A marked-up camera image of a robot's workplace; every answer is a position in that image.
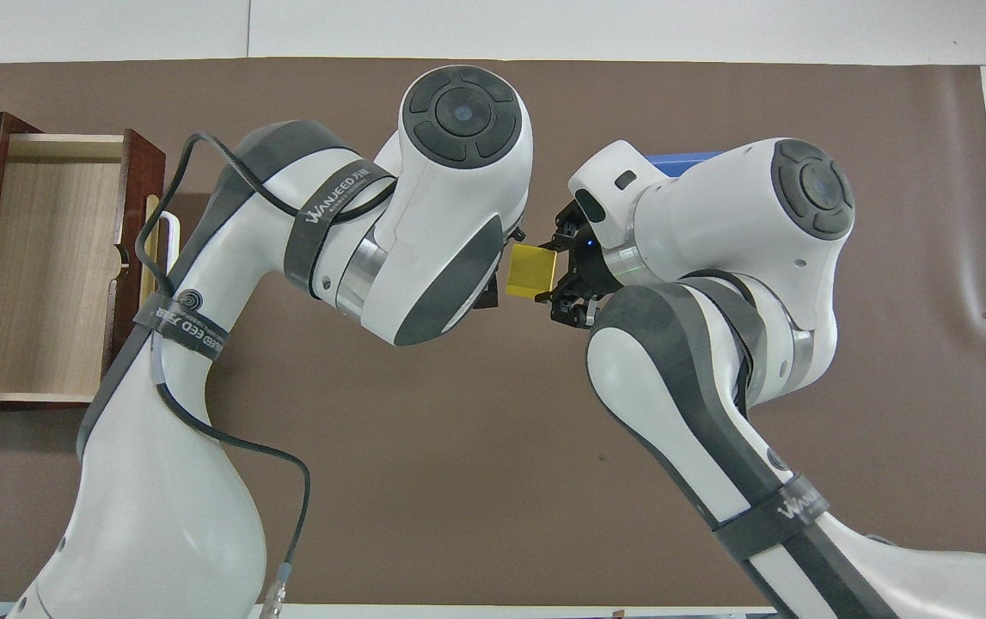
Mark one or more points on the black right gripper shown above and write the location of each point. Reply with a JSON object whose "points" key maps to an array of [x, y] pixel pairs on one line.
{"points": [[596, 271]]}

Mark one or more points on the yellow block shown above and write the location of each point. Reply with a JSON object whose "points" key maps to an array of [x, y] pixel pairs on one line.
{"points": [[531, 271]]}

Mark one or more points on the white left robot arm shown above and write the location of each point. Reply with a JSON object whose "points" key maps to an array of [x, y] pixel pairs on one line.
{"points": [[424, 223]]}

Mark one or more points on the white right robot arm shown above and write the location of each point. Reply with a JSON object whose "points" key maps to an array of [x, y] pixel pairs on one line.
{"points": [[716, 223]]}

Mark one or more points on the blue plastic tray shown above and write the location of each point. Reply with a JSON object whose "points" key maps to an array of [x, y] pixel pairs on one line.
{"points": [[682, 159]]}

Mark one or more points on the brown paper mat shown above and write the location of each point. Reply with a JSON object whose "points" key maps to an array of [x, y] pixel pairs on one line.
{"points": [[458, 473]]}

